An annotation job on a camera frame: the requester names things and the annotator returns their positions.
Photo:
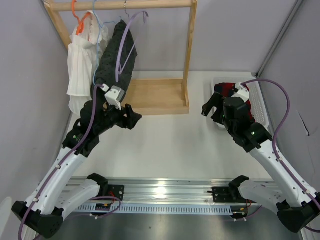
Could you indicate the wooden clothes rack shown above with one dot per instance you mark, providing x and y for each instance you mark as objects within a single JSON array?
[{"x": 149, "y": 96}]

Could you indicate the light blue hanger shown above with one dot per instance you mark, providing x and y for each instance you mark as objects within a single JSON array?
[{"x": 100, "y": 27}]

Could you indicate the white pleated garment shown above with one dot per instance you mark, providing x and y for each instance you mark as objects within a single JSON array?
[{"x": 81, "y": 62}]

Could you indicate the slotted cable duct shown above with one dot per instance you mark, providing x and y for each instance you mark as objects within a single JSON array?
[{"x": 166, "y": 209}]

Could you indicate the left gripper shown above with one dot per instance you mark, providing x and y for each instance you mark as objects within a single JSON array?
[{"x": 132, "y": 119}]

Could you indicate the white plastic basket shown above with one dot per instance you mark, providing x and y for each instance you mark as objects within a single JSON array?
[{"x": 258, "y": 108}]

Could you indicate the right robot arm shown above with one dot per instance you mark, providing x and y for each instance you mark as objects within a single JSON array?
[{"x": 297, "y": 203}]

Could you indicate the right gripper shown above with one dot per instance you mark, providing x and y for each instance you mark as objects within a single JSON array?
[{"x": 215, "y": 101}]

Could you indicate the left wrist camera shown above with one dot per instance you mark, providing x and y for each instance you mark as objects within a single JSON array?
[{"x": 113, "y": 95}]

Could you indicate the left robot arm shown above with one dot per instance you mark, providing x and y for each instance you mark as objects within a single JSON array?
[{"x": 46, "y": 209}]

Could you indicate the dark dotted garment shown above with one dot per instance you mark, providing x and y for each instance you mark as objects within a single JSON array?
[{"x": 106, "y": 69}]

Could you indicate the lilac plastic hanger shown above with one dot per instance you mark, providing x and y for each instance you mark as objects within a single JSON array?
[{"x": 127, "y": 51}]

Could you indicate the orange hanger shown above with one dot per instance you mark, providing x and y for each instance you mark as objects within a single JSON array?
[{"x": 80, "y": 27}]

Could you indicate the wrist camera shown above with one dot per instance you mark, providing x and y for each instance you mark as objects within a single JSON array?
[
  {"x": 239, "y": 91},
  {"x": 113, "y": 95}
]

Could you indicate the red plaid skirt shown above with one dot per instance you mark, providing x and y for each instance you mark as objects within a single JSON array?
[{"x": 226, "y": 90}]

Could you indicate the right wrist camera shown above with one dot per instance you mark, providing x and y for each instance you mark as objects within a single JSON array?
[{"x": 239, "y": 91}]

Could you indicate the aluminium mounting rail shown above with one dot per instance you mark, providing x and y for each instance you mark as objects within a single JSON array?
[{"x": 172, "y": 191}]

